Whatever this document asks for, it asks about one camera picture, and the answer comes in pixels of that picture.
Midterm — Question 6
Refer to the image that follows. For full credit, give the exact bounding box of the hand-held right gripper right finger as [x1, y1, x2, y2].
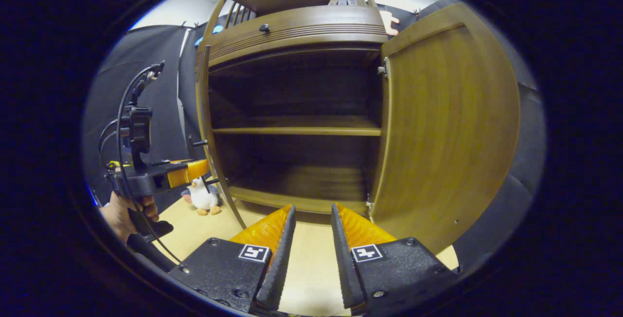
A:
[331, 204, 459, 310]

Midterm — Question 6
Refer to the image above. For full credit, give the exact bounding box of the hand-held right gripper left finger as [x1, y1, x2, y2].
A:
[168, 204, 296, 314]

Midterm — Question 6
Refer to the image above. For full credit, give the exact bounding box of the black door handle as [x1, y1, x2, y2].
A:
[187, 134, 220, 186]

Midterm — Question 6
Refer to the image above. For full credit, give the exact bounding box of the penguin plush toy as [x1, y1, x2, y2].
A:
[182, 176, 222, 216]

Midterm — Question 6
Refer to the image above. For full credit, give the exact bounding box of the black backdrop cloth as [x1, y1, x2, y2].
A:
[83, 0, 546, 279]

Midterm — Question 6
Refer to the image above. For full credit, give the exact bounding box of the wooden inner shelf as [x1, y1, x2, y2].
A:
[212, 115, 383, 136]

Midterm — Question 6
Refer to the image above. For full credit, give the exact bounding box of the black cable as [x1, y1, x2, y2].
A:
[115, 61, 182, 263]
[99, 119, 122, 170]

